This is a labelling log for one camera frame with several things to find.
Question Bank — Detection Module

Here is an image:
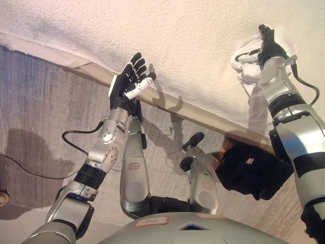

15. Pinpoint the silver left robot leg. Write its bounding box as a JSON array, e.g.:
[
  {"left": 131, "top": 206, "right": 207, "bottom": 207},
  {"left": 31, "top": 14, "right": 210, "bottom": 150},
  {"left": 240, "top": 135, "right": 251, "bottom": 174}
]
[{"left": 119, "top": 99, "right": 151, "bottom": 220}]

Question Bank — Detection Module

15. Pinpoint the silver right robot leg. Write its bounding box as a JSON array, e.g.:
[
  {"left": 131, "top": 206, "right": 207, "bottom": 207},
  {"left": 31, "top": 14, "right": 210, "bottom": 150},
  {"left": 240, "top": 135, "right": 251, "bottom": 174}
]
[{"left": 179, "top": 132, "right": 219, "bottom": 215}]

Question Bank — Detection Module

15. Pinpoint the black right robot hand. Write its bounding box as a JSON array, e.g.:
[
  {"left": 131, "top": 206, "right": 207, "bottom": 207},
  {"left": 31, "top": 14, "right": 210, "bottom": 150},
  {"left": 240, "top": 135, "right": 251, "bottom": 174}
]
[{"left": 235, "top": 24, "right": 286, "bottom": 64}]

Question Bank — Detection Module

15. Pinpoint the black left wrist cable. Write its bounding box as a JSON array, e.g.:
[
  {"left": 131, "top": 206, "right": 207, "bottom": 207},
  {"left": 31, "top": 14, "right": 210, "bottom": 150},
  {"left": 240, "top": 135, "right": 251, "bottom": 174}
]
[{"left": 62, "top": 121, "right": 105, "bottom": 156}]

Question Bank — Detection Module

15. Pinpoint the white terry bed blanket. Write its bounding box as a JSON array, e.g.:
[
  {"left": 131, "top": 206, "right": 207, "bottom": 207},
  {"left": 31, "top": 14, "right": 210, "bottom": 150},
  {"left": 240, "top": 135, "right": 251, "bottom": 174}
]
[{"left": 0, "top": 0, "right": 325, "bottom": 133}]

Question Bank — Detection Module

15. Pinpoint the silver robot leg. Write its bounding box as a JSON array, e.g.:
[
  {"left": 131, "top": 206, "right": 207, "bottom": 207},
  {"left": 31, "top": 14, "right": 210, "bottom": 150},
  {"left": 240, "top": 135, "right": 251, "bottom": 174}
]
[
  {"left": 119, "top": 99, "right": 151, "bottom": 220},
  {"left": 179, "top": 132, "right": 219, "bottom": 215}
]

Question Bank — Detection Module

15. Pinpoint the thin black floor cable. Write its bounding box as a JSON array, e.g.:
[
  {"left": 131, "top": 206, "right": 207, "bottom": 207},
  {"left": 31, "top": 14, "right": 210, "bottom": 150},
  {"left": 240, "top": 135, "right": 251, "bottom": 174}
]
[{"left": 0, "top": 152, "right": 122, "bottom": 180}]

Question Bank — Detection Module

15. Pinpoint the low bed with beige base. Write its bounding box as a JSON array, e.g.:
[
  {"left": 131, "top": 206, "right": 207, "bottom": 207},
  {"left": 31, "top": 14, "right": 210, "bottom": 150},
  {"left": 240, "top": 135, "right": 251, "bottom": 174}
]
[{"left": 0, "top": 0, "right": 325, "bottom": 156}]

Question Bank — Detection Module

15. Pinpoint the grey robot torso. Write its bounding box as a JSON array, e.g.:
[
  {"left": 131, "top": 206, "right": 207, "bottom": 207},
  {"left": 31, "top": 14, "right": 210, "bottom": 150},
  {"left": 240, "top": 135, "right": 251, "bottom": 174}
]
[{"left": 97, "top": 195, "right": 290, "bottom": 244}]

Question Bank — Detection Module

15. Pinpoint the grey woven rug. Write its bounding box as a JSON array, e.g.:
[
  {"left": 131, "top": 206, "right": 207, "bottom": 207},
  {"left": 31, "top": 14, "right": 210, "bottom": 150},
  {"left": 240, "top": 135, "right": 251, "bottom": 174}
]
[{"left": 0, "top": 44, "right": 305, "bottom": 244}]

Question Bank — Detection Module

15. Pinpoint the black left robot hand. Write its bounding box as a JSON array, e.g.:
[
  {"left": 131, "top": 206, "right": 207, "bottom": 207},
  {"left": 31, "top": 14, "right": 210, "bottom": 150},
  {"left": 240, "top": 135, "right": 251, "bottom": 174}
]
[{"left": 108, "top": 52, "right": 157, "bottom": 120}]

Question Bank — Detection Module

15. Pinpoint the black fabric basket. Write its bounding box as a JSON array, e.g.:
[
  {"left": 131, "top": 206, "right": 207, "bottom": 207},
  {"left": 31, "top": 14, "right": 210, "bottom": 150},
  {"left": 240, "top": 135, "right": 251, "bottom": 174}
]
[{"left": 215, "top": 137, "right": 295, "bottom": 201}]

